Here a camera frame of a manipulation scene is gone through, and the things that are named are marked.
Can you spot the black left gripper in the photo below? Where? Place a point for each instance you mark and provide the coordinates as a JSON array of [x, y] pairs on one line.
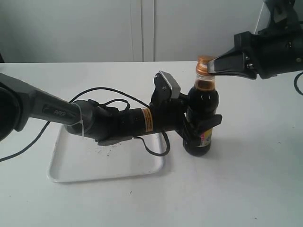
[[168, 114]]

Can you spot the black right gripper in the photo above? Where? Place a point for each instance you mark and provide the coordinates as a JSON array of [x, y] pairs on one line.
[[283, 56]]

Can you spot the dark soy sauce bottle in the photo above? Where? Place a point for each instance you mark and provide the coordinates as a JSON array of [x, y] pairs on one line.
[[203, 102]]

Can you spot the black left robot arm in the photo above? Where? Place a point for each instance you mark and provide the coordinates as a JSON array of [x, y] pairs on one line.
[[107, 125]]

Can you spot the white rectangular plastic tray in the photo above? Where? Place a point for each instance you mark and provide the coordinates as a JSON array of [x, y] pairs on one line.
[[77, 159]]

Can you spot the white cabinet doors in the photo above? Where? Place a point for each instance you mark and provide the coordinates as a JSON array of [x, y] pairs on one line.
[[123, 30]]

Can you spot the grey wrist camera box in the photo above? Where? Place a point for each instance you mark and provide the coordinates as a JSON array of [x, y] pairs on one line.
[[172, 83]]

